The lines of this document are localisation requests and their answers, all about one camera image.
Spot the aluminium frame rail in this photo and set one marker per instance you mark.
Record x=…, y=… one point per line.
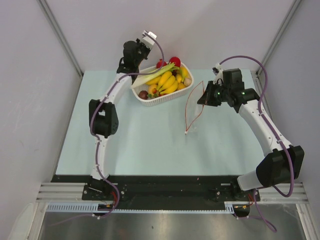
x=72, y=192

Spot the yellow banana bunch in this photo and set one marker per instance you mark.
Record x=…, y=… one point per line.
x=170, y=81

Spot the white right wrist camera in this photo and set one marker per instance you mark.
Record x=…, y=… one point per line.
x=218, y=71

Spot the white slotted cable duct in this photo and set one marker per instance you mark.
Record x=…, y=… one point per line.
x=103, y=208

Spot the green white celery stalk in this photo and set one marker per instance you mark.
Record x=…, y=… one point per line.
x=152, y=73

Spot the white garlic bulb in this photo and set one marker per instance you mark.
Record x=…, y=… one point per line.
x=187, y=82

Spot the red pomegranate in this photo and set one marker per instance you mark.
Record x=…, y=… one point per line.
x=161, y=63

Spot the left aluminium corner post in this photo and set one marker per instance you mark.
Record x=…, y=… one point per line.
x=49, y=15

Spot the white perforated plastic basket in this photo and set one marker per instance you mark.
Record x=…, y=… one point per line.
x=164, y=98

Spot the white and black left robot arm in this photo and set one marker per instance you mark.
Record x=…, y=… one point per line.
x=103, y=118

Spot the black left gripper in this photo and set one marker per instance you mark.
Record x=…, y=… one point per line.
x=138, y=43

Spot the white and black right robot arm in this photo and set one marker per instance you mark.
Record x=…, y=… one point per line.
x=282, y=161

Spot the red apple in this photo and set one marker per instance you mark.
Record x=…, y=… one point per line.
x=176, y=61

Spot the clear zip bag red zipper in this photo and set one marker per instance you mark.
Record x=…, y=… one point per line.
x=193, y=110

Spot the dark purple passion fruit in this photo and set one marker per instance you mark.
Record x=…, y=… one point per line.
x=143, y=95

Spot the right aluminium corner post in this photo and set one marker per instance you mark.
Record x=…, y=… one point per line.
x=293, y=9

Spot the aluminium corner post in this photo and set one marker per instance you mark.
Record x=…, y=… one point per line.
x=49, y=15
x=293, y=9

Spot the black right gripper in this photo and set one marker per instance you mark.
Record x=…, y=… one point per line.
x=207, y=99

